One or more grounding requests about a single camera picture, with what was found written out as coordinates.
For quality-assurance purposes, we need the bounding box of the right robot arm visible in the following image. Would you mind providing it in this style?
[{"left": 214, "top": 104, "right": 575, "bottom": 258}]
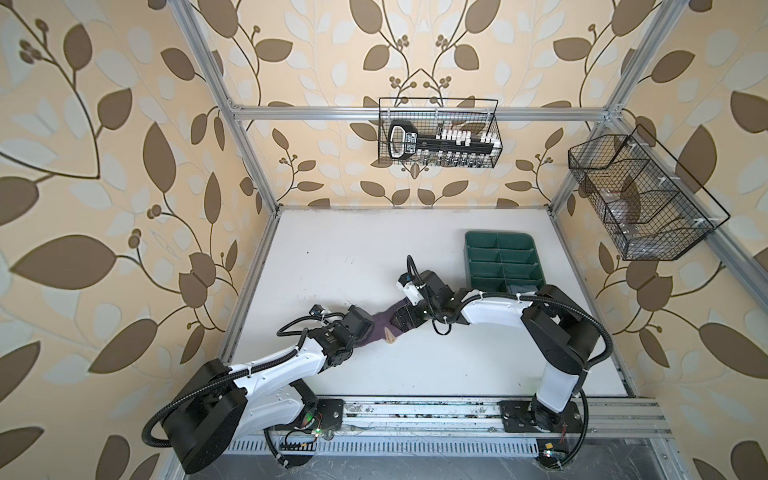
[{"left": 391, "top": 256, "right": 614, "bottom": 431}]

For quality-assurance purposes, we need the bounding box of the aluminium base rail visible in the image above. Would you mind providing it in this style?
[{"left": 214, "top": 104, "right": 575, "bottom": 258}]
[{"left": 227, "top": 394, "right": 673, "bottom": 438}]

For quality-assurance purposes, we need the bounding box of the wire basket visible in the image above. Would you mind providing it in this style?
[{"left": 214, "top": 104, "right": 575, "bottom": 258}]
[
  {"left": 377, "top": 96, "right": 503, "bottom": 169},
  {"left": 568, "top": 125, "right": 731, "bottom": 261}
]

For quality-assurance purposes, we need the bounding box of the black socket set tool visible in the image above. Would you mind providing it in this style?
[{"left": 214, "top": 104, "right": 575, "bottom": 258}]
[{"left": 385, "top": 120, "right": 502, "bottom": 160}]

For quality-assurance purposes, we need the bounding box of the green compartment tray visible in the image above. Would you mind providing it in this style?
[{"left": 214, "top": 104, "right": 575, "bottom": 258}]
[{"left": 464, "top": 230, "right": 546, "bottom": 293}]

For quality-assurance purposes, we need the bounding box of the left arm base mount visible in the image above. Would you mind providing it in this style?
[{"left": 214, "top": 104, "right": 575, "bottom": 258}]
[{"left": 280, "top": 398, "right": 345, "bottom": 432}]

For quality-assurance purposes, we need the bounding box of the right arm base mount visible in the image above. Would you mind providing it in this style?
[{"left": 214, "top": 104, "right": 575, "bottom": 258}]
[{"left": 498, "top": 400, "right": 584, "bottom": 435}]

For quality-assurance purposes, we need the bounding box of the right wire basket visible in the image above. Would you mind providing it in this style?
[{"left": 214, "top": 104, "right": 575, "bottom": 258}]
[{"left": 568, "top": 125, "right": 731, "bottom": 261}]

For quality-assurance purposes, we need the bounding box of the back wire basket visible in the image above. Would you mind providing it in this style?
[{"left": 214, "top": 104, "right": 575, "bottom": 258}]
[{"left": 377, "top": 96, "right": 503, "bottom": 169}]

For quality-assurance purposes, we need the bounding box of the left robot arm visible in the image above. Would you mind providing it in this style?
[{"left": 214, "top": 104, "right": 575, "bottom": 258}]
[{"left": 141, "top": 306, "right": 375, "bottom": 474}]

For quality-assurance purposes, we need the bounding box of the purple sock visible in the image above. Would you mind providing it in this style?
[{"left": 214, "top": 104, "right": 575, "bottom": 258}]
[{"left": 358, "top": 299, "right": 414, "bottom": 347}]

